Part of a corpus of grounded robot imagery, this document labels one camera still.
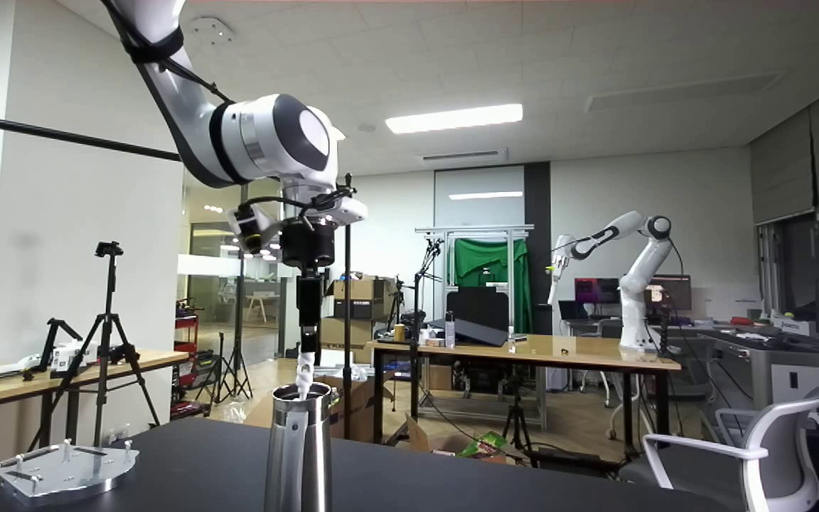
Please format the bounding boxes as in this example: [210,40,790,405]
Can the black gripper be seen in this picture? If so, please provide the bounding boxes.
[280,216,339,360]

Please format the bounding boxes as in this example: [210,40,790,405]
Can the black vertical stand pole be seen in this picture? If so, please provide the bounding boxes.
[339,172,359,441]

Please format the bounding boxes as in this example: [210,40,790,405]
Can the stacked cardboard boxes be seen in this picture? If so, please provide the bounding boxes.
[321,273,382,350]

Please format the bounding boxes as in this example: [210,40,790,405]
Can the red tool cart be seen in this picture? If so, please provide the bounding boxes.
[174,301,208,421]

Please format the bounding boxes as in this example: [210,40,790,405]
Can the stainless steel flask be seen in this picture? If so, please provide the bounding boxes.
[265,381,339,512]

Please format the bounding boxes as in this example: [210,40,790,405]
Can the green cloth backdrop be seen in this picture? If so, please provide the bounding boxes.
[452,236,533,337]

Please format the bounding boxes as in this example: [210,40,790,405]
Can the wooden table black legs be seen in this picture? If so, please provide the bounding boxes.
[368,333,686,468]

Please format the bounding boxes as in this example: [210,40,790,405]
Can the small black tripod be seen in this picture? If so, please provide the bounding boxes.
[499,388,538,468]

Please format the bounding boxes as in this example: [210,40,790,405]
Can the long ceiling light panel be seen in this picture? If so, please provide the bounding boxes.
[383,101,527,138]

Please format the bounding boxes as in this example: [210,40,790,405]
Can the dark computer monitor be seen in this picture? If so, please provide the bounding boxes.
[574,277,622,310]

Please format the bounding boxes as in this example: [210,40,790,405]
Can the clear acrylic plate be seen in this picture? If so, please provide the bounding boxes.
[0,438,143,505]

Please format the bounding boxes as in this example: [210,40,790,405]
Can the round ceiling smoke detector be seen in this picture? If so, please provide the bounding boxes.
[186,13,240,51]

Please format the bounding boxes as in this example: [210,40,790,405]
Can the black horizontal boom pole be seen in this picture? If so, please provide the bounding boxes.
[0,107,186,165]

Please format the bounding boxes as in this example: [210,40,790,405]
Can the white mesh office chair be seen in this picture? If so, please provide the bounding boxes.
[641,384,819,512]

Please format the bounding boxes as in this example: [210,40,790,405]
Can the grey window blinds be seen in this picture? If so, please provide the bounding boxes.
[747,74,819,230]

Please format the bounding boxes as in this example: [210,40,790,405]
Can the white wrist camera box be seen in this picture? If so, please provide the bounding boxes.
[233,209,275,256]

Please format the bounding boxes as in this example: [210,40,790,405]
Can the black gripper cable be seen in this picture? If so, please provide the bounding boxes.
[237,173,355,236]

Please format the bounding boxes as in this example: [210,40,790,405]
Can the black camera tripod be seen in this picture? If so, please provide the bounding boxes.
[32,240,164,451]

